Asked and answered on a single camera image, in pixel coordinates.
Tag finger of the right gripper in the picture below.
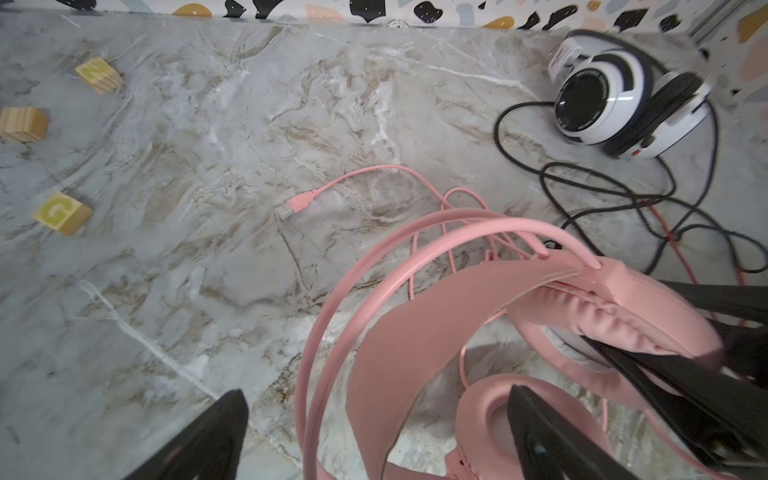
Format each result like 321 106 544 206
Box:
662 281 768 324
586 339 767 479

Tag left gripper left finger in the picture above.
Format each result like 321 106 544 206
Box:
126 389 249 480

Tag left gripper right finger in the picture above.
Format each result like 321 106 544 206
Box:
506 385 635 480

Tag pink headphones with cable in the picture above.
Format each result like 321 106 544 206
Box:
274 164 745 480

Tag wooden letter block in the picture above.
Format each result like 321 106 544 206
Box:
75 57 124 95
33 192 93 236
1 107 49 143

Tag white black headphones with cable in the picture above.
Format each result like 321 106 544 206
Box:
493 28 768 289

